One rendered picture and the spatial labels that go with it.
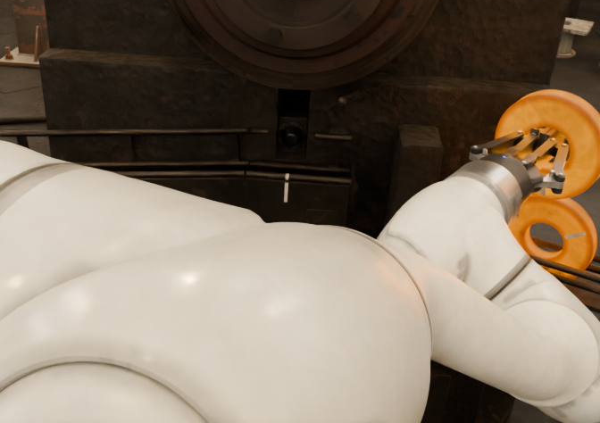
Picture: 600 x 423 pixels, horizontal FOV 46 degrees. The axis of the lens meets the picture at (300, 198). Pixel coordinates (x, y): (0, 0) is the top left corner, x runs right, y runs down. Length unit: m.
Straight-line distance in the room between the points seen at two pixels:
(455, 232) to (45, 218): 0.54
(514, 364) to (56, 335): 0.43
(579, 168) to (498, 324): 0.54
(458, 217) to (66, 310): 0.59
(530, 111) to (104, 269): 0.89
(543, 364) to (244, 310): 0.44
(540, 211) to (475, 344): 0.71
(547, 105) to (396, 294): 0.79
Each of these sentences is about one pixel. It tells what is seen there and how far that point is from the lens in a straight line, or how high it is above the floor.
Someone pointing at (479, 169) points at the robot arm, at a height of 0.96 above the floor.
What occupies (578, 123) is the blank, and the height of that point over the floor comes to 0.96.
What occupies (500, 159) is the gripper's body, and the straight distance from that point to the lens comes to 0.87.
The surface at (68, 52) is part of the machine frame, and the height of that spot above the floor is 0.87.
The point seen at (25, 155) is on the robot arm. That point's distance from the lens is 0.27.
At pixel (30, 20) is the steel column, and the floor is 0.22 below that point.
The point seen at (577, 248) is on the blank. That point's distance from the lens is 1.21.
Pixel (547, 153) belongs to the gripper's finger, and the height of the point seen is 0.93.
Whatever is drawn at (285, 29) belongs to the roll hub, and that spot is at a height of 1.01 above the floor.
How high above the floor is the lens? 1.30
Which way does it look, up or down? 29 degrees down
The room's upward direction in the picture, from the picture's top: 4 degrees clockwise
